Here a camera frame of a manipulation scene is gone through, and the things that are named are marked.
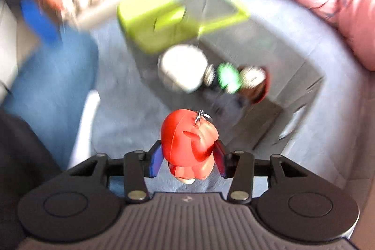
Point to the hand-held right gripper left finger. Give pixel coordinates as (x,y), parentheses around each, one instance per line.
(156,161)

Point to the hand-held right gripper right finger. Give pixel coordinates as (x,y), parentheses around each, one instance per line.
(220,162)

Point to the grey storage box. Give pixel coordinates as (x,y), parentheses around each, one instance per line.
(252,42)

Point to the grey-blue blanket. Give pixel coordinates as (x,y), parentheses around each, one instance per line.
(123,112)

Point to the green round item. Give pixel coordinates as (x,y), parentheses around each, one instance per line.
(228,77)

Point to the silver metal round item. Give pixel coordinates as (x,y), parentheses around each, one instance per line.
(209,75)

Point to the red round tin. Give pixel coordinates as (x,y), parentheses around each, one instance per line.
(254,80)

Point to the white round container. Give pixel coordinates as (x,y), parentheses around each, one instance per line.
(182,68)

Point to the person's leg in blue jeans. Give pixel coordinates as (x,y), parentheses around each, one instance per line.
(49,86)

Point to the dark cloth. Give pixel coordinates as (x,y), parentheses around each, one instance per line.
(17,159)

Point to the lime green plastic container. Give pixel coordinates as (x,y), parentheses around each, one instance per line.
(140,22)

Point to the blue blurred object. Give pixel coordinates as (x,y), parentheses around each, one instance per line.
(38,20)

